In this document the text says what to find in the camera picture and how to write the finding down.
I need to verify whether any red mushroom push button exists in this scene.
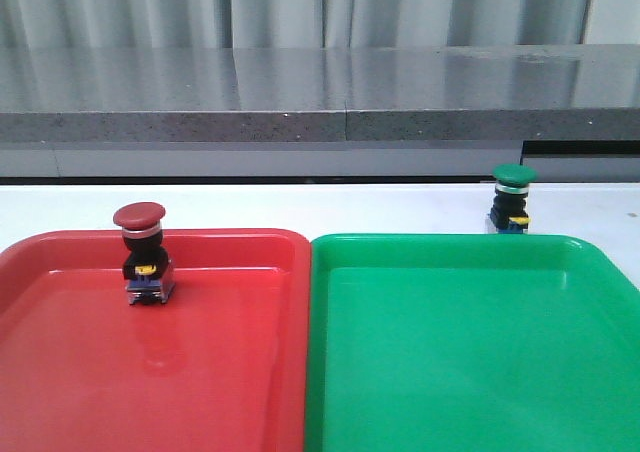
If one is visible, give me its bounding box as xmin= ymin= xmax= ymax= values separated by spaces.
xmin=113 ymin=202 xmax=175 ymax=305

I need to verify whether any white curtain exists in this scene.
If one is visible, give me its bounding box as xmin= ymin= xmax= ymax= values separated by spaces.
xmin=1 ymin=0 xmax=590 ymax=49

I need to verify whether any green mushroom push button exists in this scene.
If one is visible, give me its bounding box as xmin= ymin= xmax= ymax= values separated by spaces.
xmin=486 ymin=164 xmax=537 ymax=234

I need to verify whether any red plastic tray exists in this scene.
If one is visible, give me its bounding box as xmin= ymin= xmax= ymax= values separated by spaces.
xmin=1 ymin=229 xmax=310 ymax=451

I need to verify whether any grey stone counter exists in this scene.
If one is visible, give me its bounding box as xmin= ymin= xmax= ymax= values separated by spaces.
xmin=1 ymin=45 xmax=639 ymax=183

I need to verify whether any green plastic tray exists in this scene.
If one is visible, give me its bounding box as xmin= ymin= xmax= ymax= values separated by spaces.
xmin=304 ymin=234 xmax=639 ymax=451

